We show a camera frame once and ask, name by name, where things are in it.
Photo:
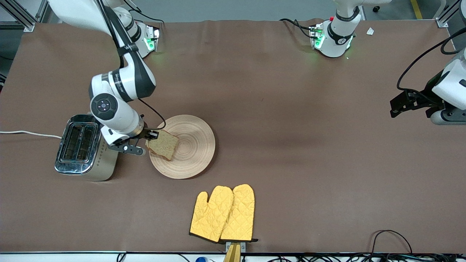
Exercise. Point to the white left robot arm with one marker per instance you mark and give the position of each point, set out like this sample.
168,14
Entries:
338,34

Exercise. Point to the slice of brown-crust bread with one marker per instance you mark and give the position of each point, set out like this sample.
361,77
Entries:
164,145

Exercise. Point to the yellow quilted oven mitt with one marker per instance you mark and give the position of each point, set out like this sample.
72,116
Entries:
240,211
211,214

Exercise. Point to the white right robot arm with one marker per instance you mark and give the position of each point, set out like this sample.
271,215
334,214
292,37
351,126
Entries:
127,80

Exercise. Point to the aluminium frame profile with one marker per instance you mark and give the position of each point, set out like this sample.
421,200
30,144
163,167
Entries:
22,14
446,16

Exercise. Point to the tan wooden stick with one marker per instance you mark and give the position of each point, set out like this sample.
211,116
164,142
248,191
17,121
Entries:
233,254

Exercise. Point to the silver two-slot toaster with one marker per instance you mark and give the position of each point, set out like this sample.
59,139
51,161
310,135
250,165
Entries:
83,160

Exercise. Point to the round light wooden plate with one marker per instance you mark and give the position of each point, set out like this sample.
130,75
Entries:
193,153

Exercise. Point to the small white paper scrap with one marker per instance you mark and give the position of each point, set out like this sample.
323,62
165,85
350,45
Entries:
370,31

